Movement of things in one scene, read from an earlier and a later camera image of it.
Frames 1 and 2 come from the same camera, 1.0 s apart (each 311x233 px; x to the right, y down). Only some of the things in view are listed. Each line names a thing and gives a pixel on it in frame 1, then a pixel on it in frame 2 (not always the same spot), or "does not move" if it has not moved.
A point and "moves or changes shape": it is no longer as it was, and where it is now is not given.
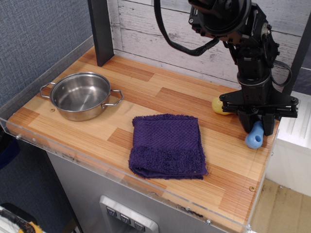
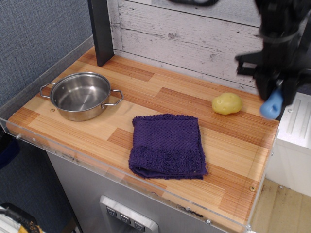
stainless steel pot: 81,96 does not move
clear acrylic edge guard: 13,133 does not move
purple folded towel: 167,147 does not move
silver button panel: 116,217 does not move
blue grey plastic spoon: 253,139 moves or changes shape
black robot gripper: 259,98 → 289,59
